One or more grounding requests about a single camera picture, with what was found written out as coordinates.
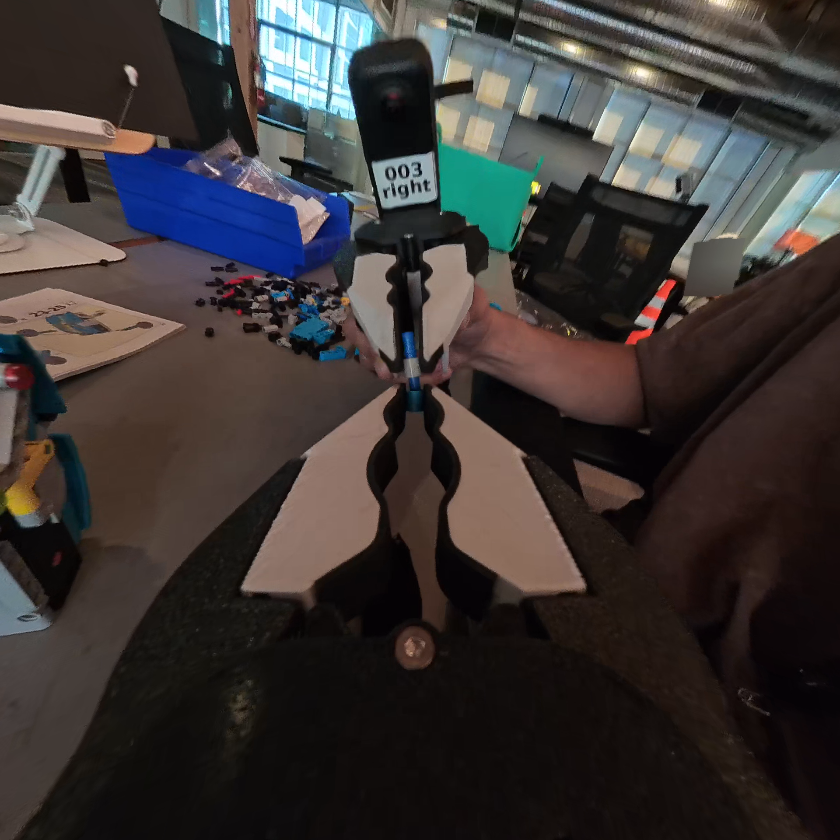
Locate black screen panel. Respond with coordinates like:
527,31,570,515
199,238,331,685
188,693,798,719
0,0,198,142

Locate orange striped traffic cone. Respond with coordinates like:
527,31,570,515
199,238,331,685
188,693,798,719
625,279,678,345

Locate black office chair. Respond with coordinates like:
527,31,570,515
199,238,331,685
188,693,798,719
515,174,711,336
279,156,336,193

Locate instruction booklet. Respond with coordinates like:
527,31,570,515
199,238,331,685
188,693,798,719
0,287,186,383

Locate toy brick robot model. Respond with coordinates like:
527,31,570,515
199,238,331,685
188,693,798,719
0,333,93,637

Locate blue storage bin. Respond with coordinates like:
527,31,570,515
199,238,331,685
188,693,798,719
104,146,352,280

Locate clear plastic bags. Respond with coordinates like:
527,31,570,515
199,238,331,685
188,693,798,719
182,138,330,245

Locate person's right forearm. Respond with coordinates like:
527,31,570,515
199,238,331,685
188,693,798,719
495,307,648,429

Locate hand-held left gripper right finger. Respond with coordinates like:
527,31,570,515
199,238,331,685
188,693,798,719
425,386,588,605

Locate person's brown shirt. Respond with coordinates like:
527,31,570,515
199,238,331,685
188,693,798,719
604,236,840,840

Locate person's right hand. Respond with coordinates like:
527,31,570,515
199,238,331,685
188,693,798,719
341,287,508,386

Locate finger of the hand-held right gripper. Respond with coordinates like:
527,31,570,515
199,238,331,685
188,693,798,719
419,244,476,374
346,256,404,375

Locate large grid window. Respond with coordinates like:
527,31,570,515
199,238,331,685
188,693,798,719
257,0,375,120

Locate pile of toy brick parts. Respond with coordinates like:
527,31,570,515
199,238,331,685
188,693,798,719
195,261,362,363

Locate teal storage bin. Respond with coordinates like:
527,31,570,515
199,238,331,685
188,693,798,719
436,125,546,253

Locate white tablet stand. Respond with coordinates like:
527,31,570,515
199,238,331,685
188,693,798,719
0,101,157,277

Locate black wall monitor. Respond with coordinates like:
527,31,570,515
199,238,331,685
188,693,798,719
499,115,614,189

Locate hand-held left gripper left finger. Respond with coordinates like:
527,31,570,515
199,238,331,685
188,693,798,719
240,384,408,598

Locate silver air duct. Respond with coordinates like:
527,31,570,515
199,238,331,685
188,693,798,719
459,0,840,86

